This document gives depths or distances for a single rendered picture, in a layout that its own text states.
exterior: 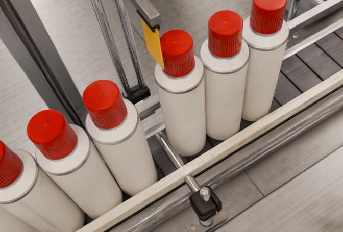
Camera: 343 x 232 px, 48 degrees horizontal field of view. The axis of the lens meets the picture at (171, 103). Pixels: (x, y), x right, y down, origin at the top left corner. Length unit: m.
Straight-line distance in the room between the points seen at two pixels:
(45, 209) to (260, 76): 0.27
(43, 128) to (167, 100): 0.13
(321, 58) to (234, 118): 0.20
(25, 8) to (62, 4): 0.41
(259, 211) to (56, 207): 0.24
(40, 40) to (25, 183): 0.16
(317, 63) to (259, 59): 0.20
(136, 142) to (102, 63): 0.33
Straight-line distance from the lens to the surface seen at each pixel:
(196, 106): 0.41
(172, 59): 0.35
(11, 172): 0.35
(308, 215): 0.51
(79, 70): 0.69
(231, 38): 0.37
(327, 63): 0.62
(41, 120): 0.34
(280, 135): 0.54
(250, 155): 0.53
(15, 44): 0.44
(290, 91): 0.58
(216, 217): 0.54
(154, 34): 0.33
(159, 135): 0.50
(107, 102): 0.33
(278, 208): 0.50
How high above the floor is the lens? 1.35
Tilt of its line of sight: 58 degrees down
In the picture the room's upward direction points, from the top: 10 degrees counter-clockwise
